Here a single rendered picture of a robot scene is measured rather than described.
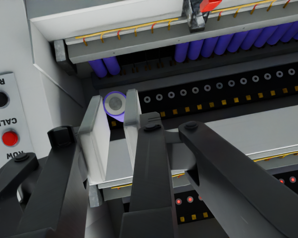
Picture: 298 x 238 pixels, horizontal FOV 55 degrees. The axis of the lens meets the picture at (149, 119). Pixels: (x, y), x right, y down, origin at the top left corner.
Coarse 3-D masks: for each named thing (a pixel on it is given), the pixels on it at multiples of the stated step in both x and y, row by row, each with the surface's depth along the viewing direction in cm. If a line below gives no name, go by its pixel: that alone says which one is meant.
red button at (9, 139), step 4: (8, 132) 31; (12, 132) 31; (4, 136) 31; (8, 136) 31; (12, 136) 31; (16, 136) 31; (4, 140) 31; (8, 140) 31; (12, 140) 31; (16, 140) 31; (8, 144) 31; (12, 144) 31
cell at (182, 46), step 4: (176, 44) 39; (180, 44) 38; (184, 44) 38; (188, 44) 39; (176, 48) 40; (180, 48) 39; (184, 48) 39; (176, 52) 41; (180, 52) 40; (184, 52) 41; (176, 56) 42; (180, 56) 42; (184, 56) 42; (176, 60) 44; (180, 60) 43
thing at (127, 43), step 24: (264, 0) 33; (288, 0) 34; (144, 24) 33; (168, 24) 34; (216, 24) 35; (240, 24) 35; (264, 24) 36; (72, 48) 35; (96, 48) 35; (120, 48) 35; (144, 48) 36
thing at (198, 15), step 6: (204, 0) 26; (210, 0) 25; (216, 0) 25; (204, 6) 26; (210, 6) 26; (216, 6) 26; (198, 12) 29; (204, 12) 30; (198, 18) 31; (198, 24) 31; (204, 24) 31
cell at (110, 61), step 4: (104, 60) 39; (108, 60) 38; (112, 60) 39; (116, 60) 40; (108, 64) 40; (112, 64) 40; (116, 64) 41; (108, 68) 42; (112, 68) 41; (116, 68) 42; (112, 72) 43; (116, 72) 43
